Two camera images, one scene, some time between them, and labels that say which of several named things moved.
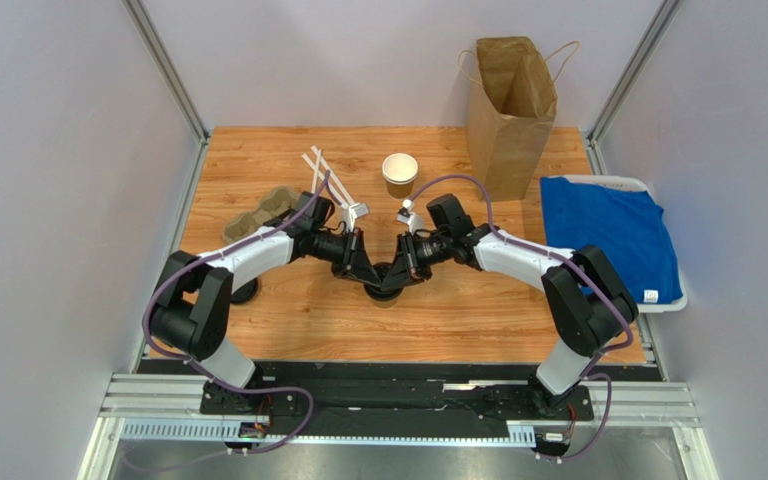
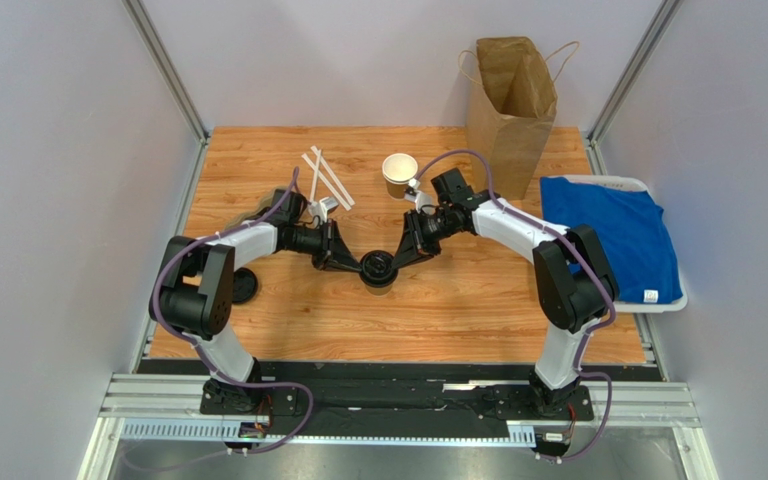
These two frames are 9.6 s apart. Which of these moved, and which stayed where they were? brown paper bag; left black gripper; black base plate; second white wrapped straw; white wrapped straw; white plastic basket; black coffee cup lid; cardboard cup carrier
Moved: black coffee cup lid; left black gripper
Stayed: second white wrapped straw; brown paper bag; cardboard cup carrier; black base plate; white wrapped straw; white plastic basket
